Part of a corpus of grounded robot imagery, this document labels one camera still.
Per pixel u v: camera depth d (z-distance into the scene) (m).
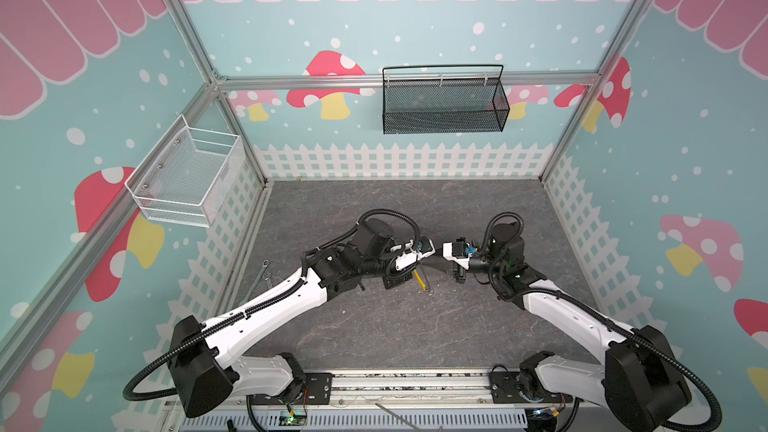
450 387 0.76
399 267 0.62
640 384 0.40
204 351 0.40
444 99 0.94
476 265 0.66
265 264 0.97
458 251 0.61
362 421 0.71
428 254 0.62
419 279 0.78
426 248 0.60
